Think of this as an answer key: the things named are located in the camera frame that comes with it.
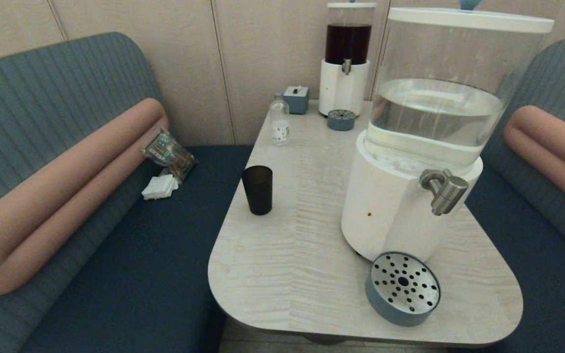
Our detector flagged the pink sofa bolster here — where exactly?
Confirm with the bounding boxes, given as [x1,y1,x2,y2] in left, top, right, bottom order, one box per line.
[503,105,565,218]
[0,98,169,296]

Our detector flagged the dark brown tall cup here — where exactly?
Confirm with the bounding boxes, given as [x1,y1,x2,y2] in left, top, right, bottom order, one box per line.
[242,166,273,216]

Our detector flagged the small white dark-drink dispenser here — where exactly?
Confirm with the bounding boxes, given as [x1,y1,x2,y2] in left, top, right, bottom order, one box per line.
[318,0,377,118]

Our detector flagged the small clear plastic bottle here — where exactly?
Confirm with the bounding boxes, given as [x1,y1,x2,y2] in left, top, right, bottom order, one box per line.
[269,93,291,147]

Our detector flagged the white napkin stack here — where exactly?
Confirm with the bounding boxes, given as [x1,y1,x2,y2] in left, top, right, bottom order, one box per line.
[141,174,179,201]

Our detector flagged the blue-grey square box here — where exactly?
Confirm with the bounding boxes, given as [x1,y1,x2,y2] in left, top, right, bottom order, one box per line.
[282,85,309,115]

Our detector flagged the large white water dispenser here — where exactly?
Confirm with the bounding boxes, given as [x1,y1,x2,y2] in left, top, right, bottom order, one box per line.
[340,0,555,263]

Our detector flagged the teal right booth sofa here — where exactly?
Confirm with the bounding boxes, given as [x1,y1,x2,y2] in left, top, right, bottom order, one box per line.
[449,37,565,353]

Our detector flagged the small blue perforated drip tray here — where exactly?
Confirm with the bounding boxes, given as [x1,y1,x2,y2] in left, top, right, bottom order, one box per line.
[327,109,357,131]

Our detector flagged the large blue perforated drip tray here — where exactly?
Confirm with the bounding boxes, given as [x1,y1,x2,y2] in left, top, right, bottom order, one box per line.
[365,252,441,328]

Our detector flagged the teal booth sofa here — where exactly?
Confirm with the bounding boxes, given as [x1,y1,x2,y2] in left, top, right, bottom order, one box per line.
[449,37,565,353]
[0,32,254,353]

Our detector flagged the pink right sofa bolster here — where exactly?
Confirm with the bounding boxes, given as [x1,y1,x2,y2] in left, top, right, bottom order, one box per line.
[503,105,565,218]

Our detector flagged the pink left sofa bolster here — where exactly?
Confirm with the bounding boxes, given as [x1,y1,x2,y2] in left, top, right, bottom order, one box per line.
[0,98,169,296]

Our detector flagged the teal left booth sofa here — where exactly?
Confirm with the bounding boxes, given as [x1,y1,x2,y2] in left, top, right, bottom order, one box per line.
[0,32,254,353]

